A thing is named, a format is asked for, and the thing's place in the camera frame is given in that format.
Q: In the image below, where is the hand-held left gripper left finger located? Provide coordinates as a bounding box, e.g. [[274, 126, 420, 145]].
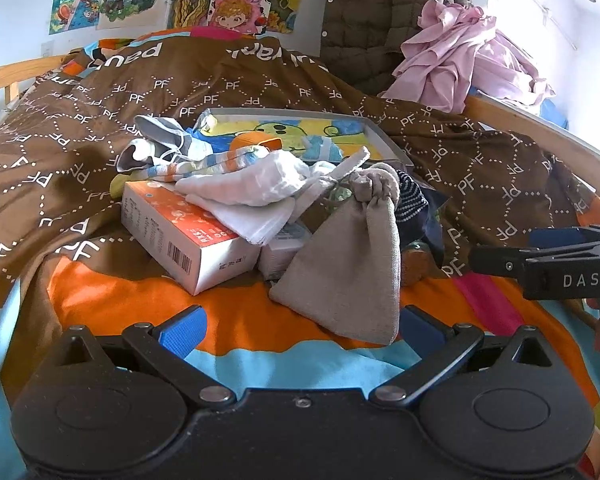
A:
[[45, 304, 237, 407]]

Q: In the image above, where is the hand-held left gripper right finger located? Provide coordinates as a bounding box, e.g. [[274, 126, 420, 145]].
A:
[[369, 304, 555, 407]]

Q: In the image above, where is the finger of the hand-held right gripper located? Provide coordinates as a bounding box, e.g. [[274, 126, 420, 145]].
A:
[[468, 241, 600, 278], [528, 225, 600, 251]]

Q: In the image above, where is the beige drawstring pouch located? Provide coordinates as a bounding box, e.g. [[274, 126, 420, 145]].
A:
[[269, 162, 402, 347]]

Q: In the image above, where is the navy striped sock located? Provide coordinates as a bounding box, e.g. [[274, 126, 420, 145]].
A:
[[394, 169, 451, 263]]

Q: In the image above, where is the white gauze cloth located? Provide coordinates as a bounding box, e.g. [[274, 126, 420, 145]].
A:
[[174, 146, 371, 247]]

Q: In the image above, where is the orange blue striped sock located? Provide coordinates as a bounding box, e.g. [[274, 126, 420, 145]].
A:
[[149, 144, 281, 184]]

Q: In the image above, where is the light blue face mask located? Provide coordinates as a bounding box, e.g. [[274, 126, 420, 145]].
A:
[[118, 116, 211, 173]]

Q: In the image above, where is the grey tray with cartoon print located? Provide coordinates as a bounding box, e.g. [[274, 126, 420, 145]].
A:
[[194, 107, 415, 172]]

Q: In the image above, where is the colourful striped bed sheet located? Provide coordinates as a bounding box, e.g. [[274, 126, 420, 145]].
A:
[[0, 240, 600, 480]]

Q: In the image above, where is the orange and white carton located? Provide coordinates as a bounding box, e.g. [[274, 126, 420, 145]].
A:
[[121, 180, 261, 297]]

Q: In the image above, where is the blue cloth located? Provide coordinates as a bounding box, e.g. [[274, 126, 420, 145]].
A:
[[538, 99, 569, 130]]

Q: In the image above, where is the small white carton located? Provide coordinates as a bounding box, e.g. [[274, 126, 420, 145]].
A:
[[257, 224, 315, 282]]

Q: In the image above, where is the brown printed blanket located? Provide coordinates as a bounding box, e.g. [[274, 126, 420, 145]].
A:
[[0, 27, 600, 313]]

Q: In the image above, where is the pink garment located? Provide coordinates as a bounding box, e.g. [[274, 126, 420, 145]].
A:
[[379, 0, 556, 115]]

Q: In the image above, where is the olive quilted jacket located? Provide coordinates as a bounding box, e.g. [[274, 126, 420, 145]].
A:
[[320, 0, 474, 97]]

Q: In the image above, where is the wooden bed frame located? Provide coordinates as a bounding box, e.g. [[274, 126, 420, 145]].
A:
[[0, 52, 600, 187]]

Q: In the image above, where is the small pink cartoon wall poster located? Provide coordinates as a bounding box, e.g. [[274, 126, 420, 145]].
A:
[[207, 0, 273, 39]]

